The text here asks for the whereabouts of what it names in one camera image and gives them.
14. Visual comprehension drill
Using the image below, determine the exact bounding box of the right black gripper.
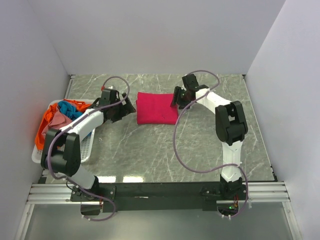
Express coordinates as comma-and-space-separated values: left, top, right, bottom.
170, 86, 192, 110

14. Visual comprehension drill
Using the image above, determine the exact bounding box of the magenta t shirt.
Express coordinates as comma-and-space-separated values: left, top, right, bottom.
136, 92, 178, 125

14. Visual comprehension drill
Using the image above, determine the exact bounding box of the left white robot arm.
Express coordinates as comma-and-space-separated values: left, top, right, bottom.
40, 87, 136, 201

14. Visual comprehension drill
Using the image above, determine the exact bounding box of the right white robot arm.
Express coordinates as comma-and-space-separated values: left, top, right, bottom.
170, 71, 248, 200

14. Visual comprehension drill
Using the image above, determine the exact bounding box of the white plastic laundry basket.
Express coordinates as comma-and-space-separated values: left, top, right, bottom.
31, 99, 97, 165

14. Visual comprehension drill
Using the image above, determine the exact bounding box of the teal t shirt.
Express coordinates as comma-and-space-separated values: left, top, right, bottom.
57, 100, 83, 120

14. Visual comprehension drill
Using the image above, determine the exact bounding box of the dusty pink t shirt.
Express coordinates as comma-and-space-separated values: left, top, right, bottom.
41, 111, 72, 137

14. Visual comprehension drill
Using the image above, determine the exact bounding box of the orange t shirt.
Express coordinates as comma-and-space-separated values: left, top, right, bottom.
34, 99, 90, 150

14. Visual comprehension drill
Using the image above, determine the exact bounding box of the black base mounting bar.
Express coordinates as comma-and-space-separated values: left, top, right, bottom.
70, 182, 250, 214

